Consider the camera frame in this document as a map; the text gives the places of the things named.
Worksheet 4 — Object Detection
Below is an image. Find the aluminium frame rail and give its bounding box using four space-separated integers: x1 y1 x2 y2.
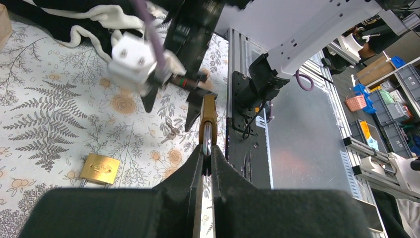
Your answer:
323 46 420 201

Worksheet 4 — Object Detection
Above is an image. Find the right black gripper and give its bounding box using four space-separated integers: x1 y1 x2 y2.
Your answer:
141 0 226 132

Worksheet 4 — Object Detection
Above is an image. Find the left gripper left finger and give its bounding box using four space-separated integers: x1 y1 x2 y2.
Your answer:
19 145 203 238

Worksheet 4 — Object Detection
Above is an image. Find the large brass padlock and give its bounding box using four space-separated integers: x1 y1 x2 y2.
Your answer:
79 153 120 188

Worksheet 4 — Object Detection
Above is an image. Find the pink plastic basket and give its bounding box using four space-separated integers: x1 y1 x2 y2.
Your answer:
344 93 367 112

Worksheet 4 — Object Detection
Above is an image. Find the grey storage crate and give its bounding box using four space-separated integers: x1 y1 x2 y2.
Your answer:
369 90 410 126

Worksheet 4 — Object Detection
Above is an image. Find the floral table mat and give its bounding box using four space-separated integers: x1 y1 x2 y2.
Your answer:
0 19 230 238

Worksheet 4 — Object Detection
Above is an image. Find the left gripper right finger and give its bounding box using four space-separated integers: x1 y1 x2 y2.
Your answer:
210 146 383 238

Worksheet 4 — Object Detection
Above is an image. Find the small dark padlock key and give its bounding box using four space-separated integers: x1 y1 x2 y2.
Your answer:
160 121 181 145

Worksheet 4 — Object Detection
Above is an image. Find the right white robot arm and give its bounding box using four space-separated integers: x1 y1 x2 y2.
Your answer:
155 0 409 109

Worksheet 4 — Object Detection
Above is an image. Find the black white striped cloth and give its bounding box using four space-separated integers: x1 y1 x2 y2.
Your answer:
0 0 179 64

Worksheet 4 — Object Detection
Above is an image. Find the blue plastic crate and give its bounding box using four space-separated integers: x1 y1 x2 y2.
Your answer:
353 84 377 114

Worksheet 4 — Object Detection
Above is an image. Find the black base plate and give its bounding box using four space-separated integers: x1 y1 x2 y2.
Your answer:
225 71 272 189

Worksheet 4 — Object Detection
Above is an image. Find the small brass padlock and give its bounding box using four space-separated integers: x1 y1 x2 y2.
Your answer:
199 95 217 157

